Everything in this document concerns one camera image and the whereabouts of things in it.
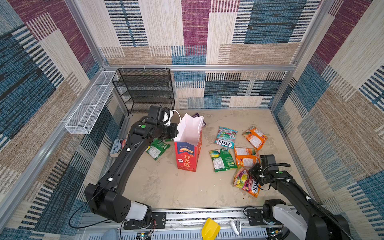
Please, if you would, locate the colourful Fox's fruit candy bag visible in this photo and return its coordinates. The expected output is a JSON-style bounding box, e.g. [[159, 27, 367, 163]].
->
[[233, 167, 261, 198]]

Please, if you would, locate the red paper gift bag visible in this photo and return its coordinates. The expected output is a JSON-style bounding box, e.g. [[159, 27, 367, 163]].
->
[[174, 113, 204, 172]]

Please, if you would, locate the orange snack bag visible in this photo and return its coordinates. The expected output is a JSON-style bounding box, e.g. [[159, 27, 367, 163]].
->
[[234, 147, 261, 168]]

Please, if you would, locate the orange candy bag back side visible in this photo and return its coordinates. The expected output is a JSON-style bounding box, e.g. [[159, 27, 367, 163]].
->
[[243, 127, 268, 151]]

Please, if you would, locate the teal Fox's candy bag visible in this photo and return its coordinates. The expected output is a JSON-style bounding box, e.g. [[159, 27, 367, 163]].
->
[[214, 127, 238, 149]]

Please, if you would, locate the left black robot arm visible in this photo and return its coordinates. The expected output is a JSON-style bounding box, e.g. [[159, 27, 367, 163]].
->
[[85, 122, 179, 226]]

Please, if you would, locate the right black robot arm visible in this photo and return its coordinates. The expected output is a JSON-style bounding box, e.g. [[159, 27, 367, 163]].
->
[[249, 163, 353, 240]]

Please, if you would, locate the green snack bag far left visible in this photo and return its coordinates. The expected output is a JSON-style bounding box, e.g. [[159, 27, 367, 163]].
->
[[146, 139, 171, 160]]

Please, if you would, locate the green snack bag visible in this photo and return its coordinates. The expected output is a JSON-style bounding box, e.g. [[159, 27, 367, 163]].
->
[[146, 139, 171, 160], [209, 148, 237, 173]]

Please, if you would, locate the purple snack bag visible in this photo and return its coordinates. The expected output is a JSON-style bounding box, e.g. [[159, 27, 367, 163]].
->
[[191, 112, 207, 128]]

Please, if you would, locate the green snack bag centre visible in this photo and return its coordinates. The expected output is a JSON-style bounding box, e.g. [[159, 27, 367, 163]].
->
[[209, 148, 237, 173]]

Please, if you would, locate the blue white snack pack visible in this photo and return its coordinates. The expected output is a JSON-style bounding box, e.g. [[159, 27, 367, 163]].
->
[[110, 139, 127, 158]]

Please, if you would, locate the yellow plastic object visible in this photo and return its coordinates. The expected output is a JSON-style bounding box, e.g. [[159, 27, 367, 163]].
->
[[202, 218, 221, 240]]

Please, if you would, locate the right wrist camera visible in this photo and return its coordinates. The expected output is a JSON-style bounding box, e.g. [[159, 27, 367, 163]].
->
[[260, 155, 279, 171]]

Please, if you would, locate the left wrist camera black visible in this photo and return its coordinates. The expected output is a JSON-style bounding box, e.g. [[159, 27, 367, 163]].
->
[[145, 106, 172, 126]]

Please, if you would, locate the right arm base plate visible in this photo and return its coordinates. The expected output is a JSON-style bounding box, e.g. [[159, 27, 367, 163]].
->
[[245, 208, 268, 226]]

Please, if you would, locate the black wire mesh shelf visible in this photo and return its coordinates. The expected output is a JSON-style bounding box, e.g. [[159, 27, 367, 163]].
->
[[112, 68, 175, 114]]

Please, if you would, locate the white wire mesh basket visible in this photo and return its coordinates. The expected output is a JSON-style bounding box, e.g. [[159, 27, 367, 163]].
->
[[65, 71, 116, 135]]

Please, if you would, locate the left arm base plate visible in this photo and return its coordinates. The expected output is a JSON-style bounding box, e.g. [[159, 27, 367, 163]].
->
[[123, 212, 167, 230]]

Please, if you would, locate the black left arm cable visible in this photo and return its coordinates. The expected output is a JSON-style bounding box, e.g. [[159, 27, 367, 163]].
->
[[68, 191, 112, 229]]

